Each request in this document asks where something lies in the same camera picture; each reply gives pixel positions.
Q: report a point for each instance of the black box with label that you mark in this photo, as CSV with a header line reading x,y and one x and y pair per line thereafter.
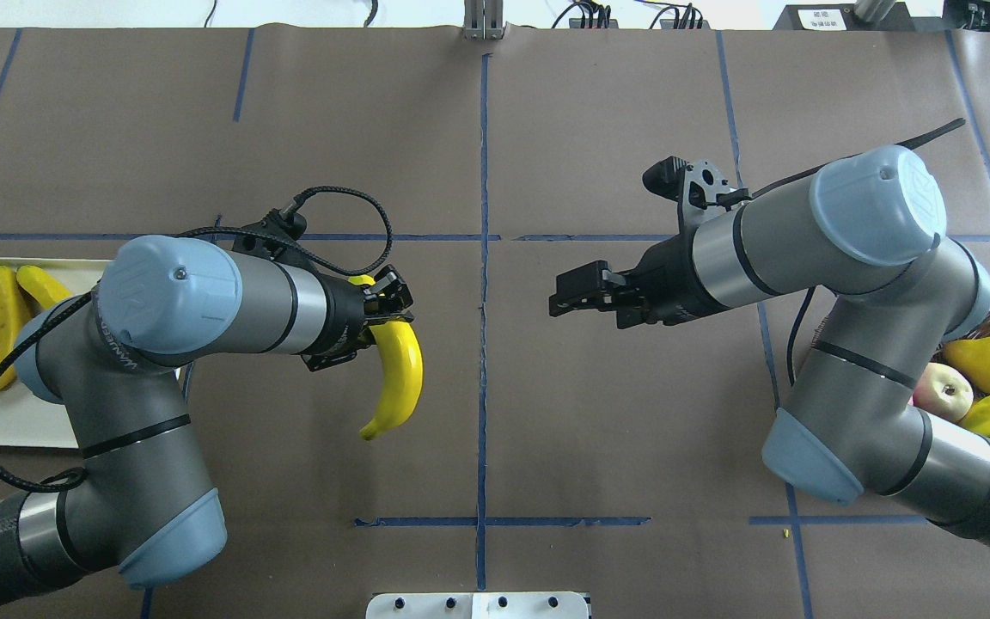
x,y
841,16

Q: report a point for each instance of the white bear tray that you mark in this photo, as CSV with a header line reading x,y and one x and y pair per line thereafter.
x,y
26,420

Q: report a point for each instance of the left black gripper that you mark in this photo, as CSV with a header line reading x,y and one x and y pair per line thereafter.
x,y
343,320

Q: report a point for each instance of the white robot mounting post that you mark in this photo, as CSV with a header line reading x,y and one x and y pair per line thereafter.
x,y
481,604

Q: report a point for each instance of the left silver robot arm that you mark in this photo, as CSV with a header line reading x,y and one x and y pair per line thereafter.
x,y
143,501

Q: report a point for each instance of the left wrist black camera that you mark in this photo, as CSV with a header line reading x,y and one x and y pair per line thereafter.
x,y
267,237

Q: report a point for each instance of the black power strip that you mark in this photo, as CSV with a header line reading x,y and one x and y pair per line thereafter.
x,y
587,15
680,17

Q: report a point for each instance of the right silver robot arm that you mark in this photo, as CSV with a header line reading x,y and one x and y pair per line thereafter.
x,y
872,229

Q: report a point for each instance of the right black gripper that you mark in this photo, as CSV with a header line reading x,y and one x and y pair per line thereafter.
x,y
669,277

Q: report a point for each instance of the yellow banana short end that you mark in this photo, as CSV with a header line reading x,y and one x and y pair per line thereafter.
x,y
14,311

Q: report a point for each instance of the aluminium frame post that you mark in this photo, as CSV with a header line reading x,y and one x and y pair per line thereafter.
x,y
483,20

